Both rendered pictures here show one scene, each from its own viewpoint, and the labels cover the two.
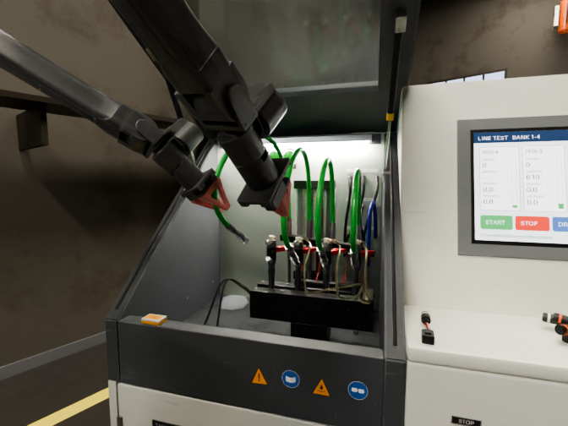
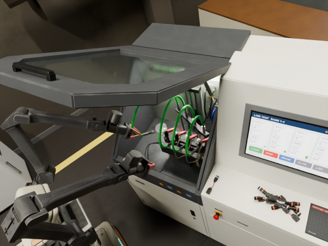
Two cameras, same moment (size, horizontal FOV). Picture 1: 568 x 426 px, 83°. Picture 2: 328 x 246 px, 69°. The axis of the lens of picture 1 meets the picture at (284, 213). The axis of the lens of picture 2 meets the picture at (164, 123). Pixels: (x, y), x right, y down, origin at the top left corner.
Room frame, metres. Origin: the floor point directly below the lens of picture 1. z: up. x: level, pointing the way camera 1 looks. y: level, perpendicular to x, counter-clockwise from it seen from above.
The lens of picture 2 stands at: (0.03, -0.44, 2.30)
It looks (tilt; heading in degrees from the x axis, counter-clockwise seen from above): 48 degrees down; 28
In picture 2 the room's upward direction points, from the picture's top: 18 degrees counter-clockwise
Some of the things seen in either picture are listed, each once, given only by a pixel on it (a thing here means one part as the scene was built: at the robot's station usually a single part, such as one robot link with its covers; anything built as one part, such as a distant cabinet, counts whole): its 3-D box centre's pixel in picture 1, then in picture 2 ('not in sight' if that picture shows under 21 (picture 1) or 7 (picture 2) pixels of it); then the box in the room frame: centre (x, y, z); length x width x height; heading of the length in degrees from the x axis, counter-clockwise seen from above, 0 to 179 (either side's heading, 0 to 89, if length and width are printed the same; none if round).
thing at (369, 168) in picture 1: (361, 204); (214, 100); (1.11, -0.27, 1.20); 0.13 x 0.03 x 0.31; 74
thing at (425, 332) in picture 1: (426, 325); (212, 184); (0.64, -0.29, 0.99); 0.12 x 0.02 x 0.02; 159
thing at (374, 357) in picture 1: (239, 367); (155, 177); (0.69, 0.10, 0.87); 0.62 x 0.04 x 0.16; 74
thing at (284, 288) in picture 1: (311, 314); (186, 153); (0.89, -0.08, 0.91); 0.34 x 0.10 x 0.15; 74
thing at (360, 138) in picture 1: (293, 140); not in sight; (1.17, -0.03, 1.43); 0.54 x 0.03 x 0.02; 74
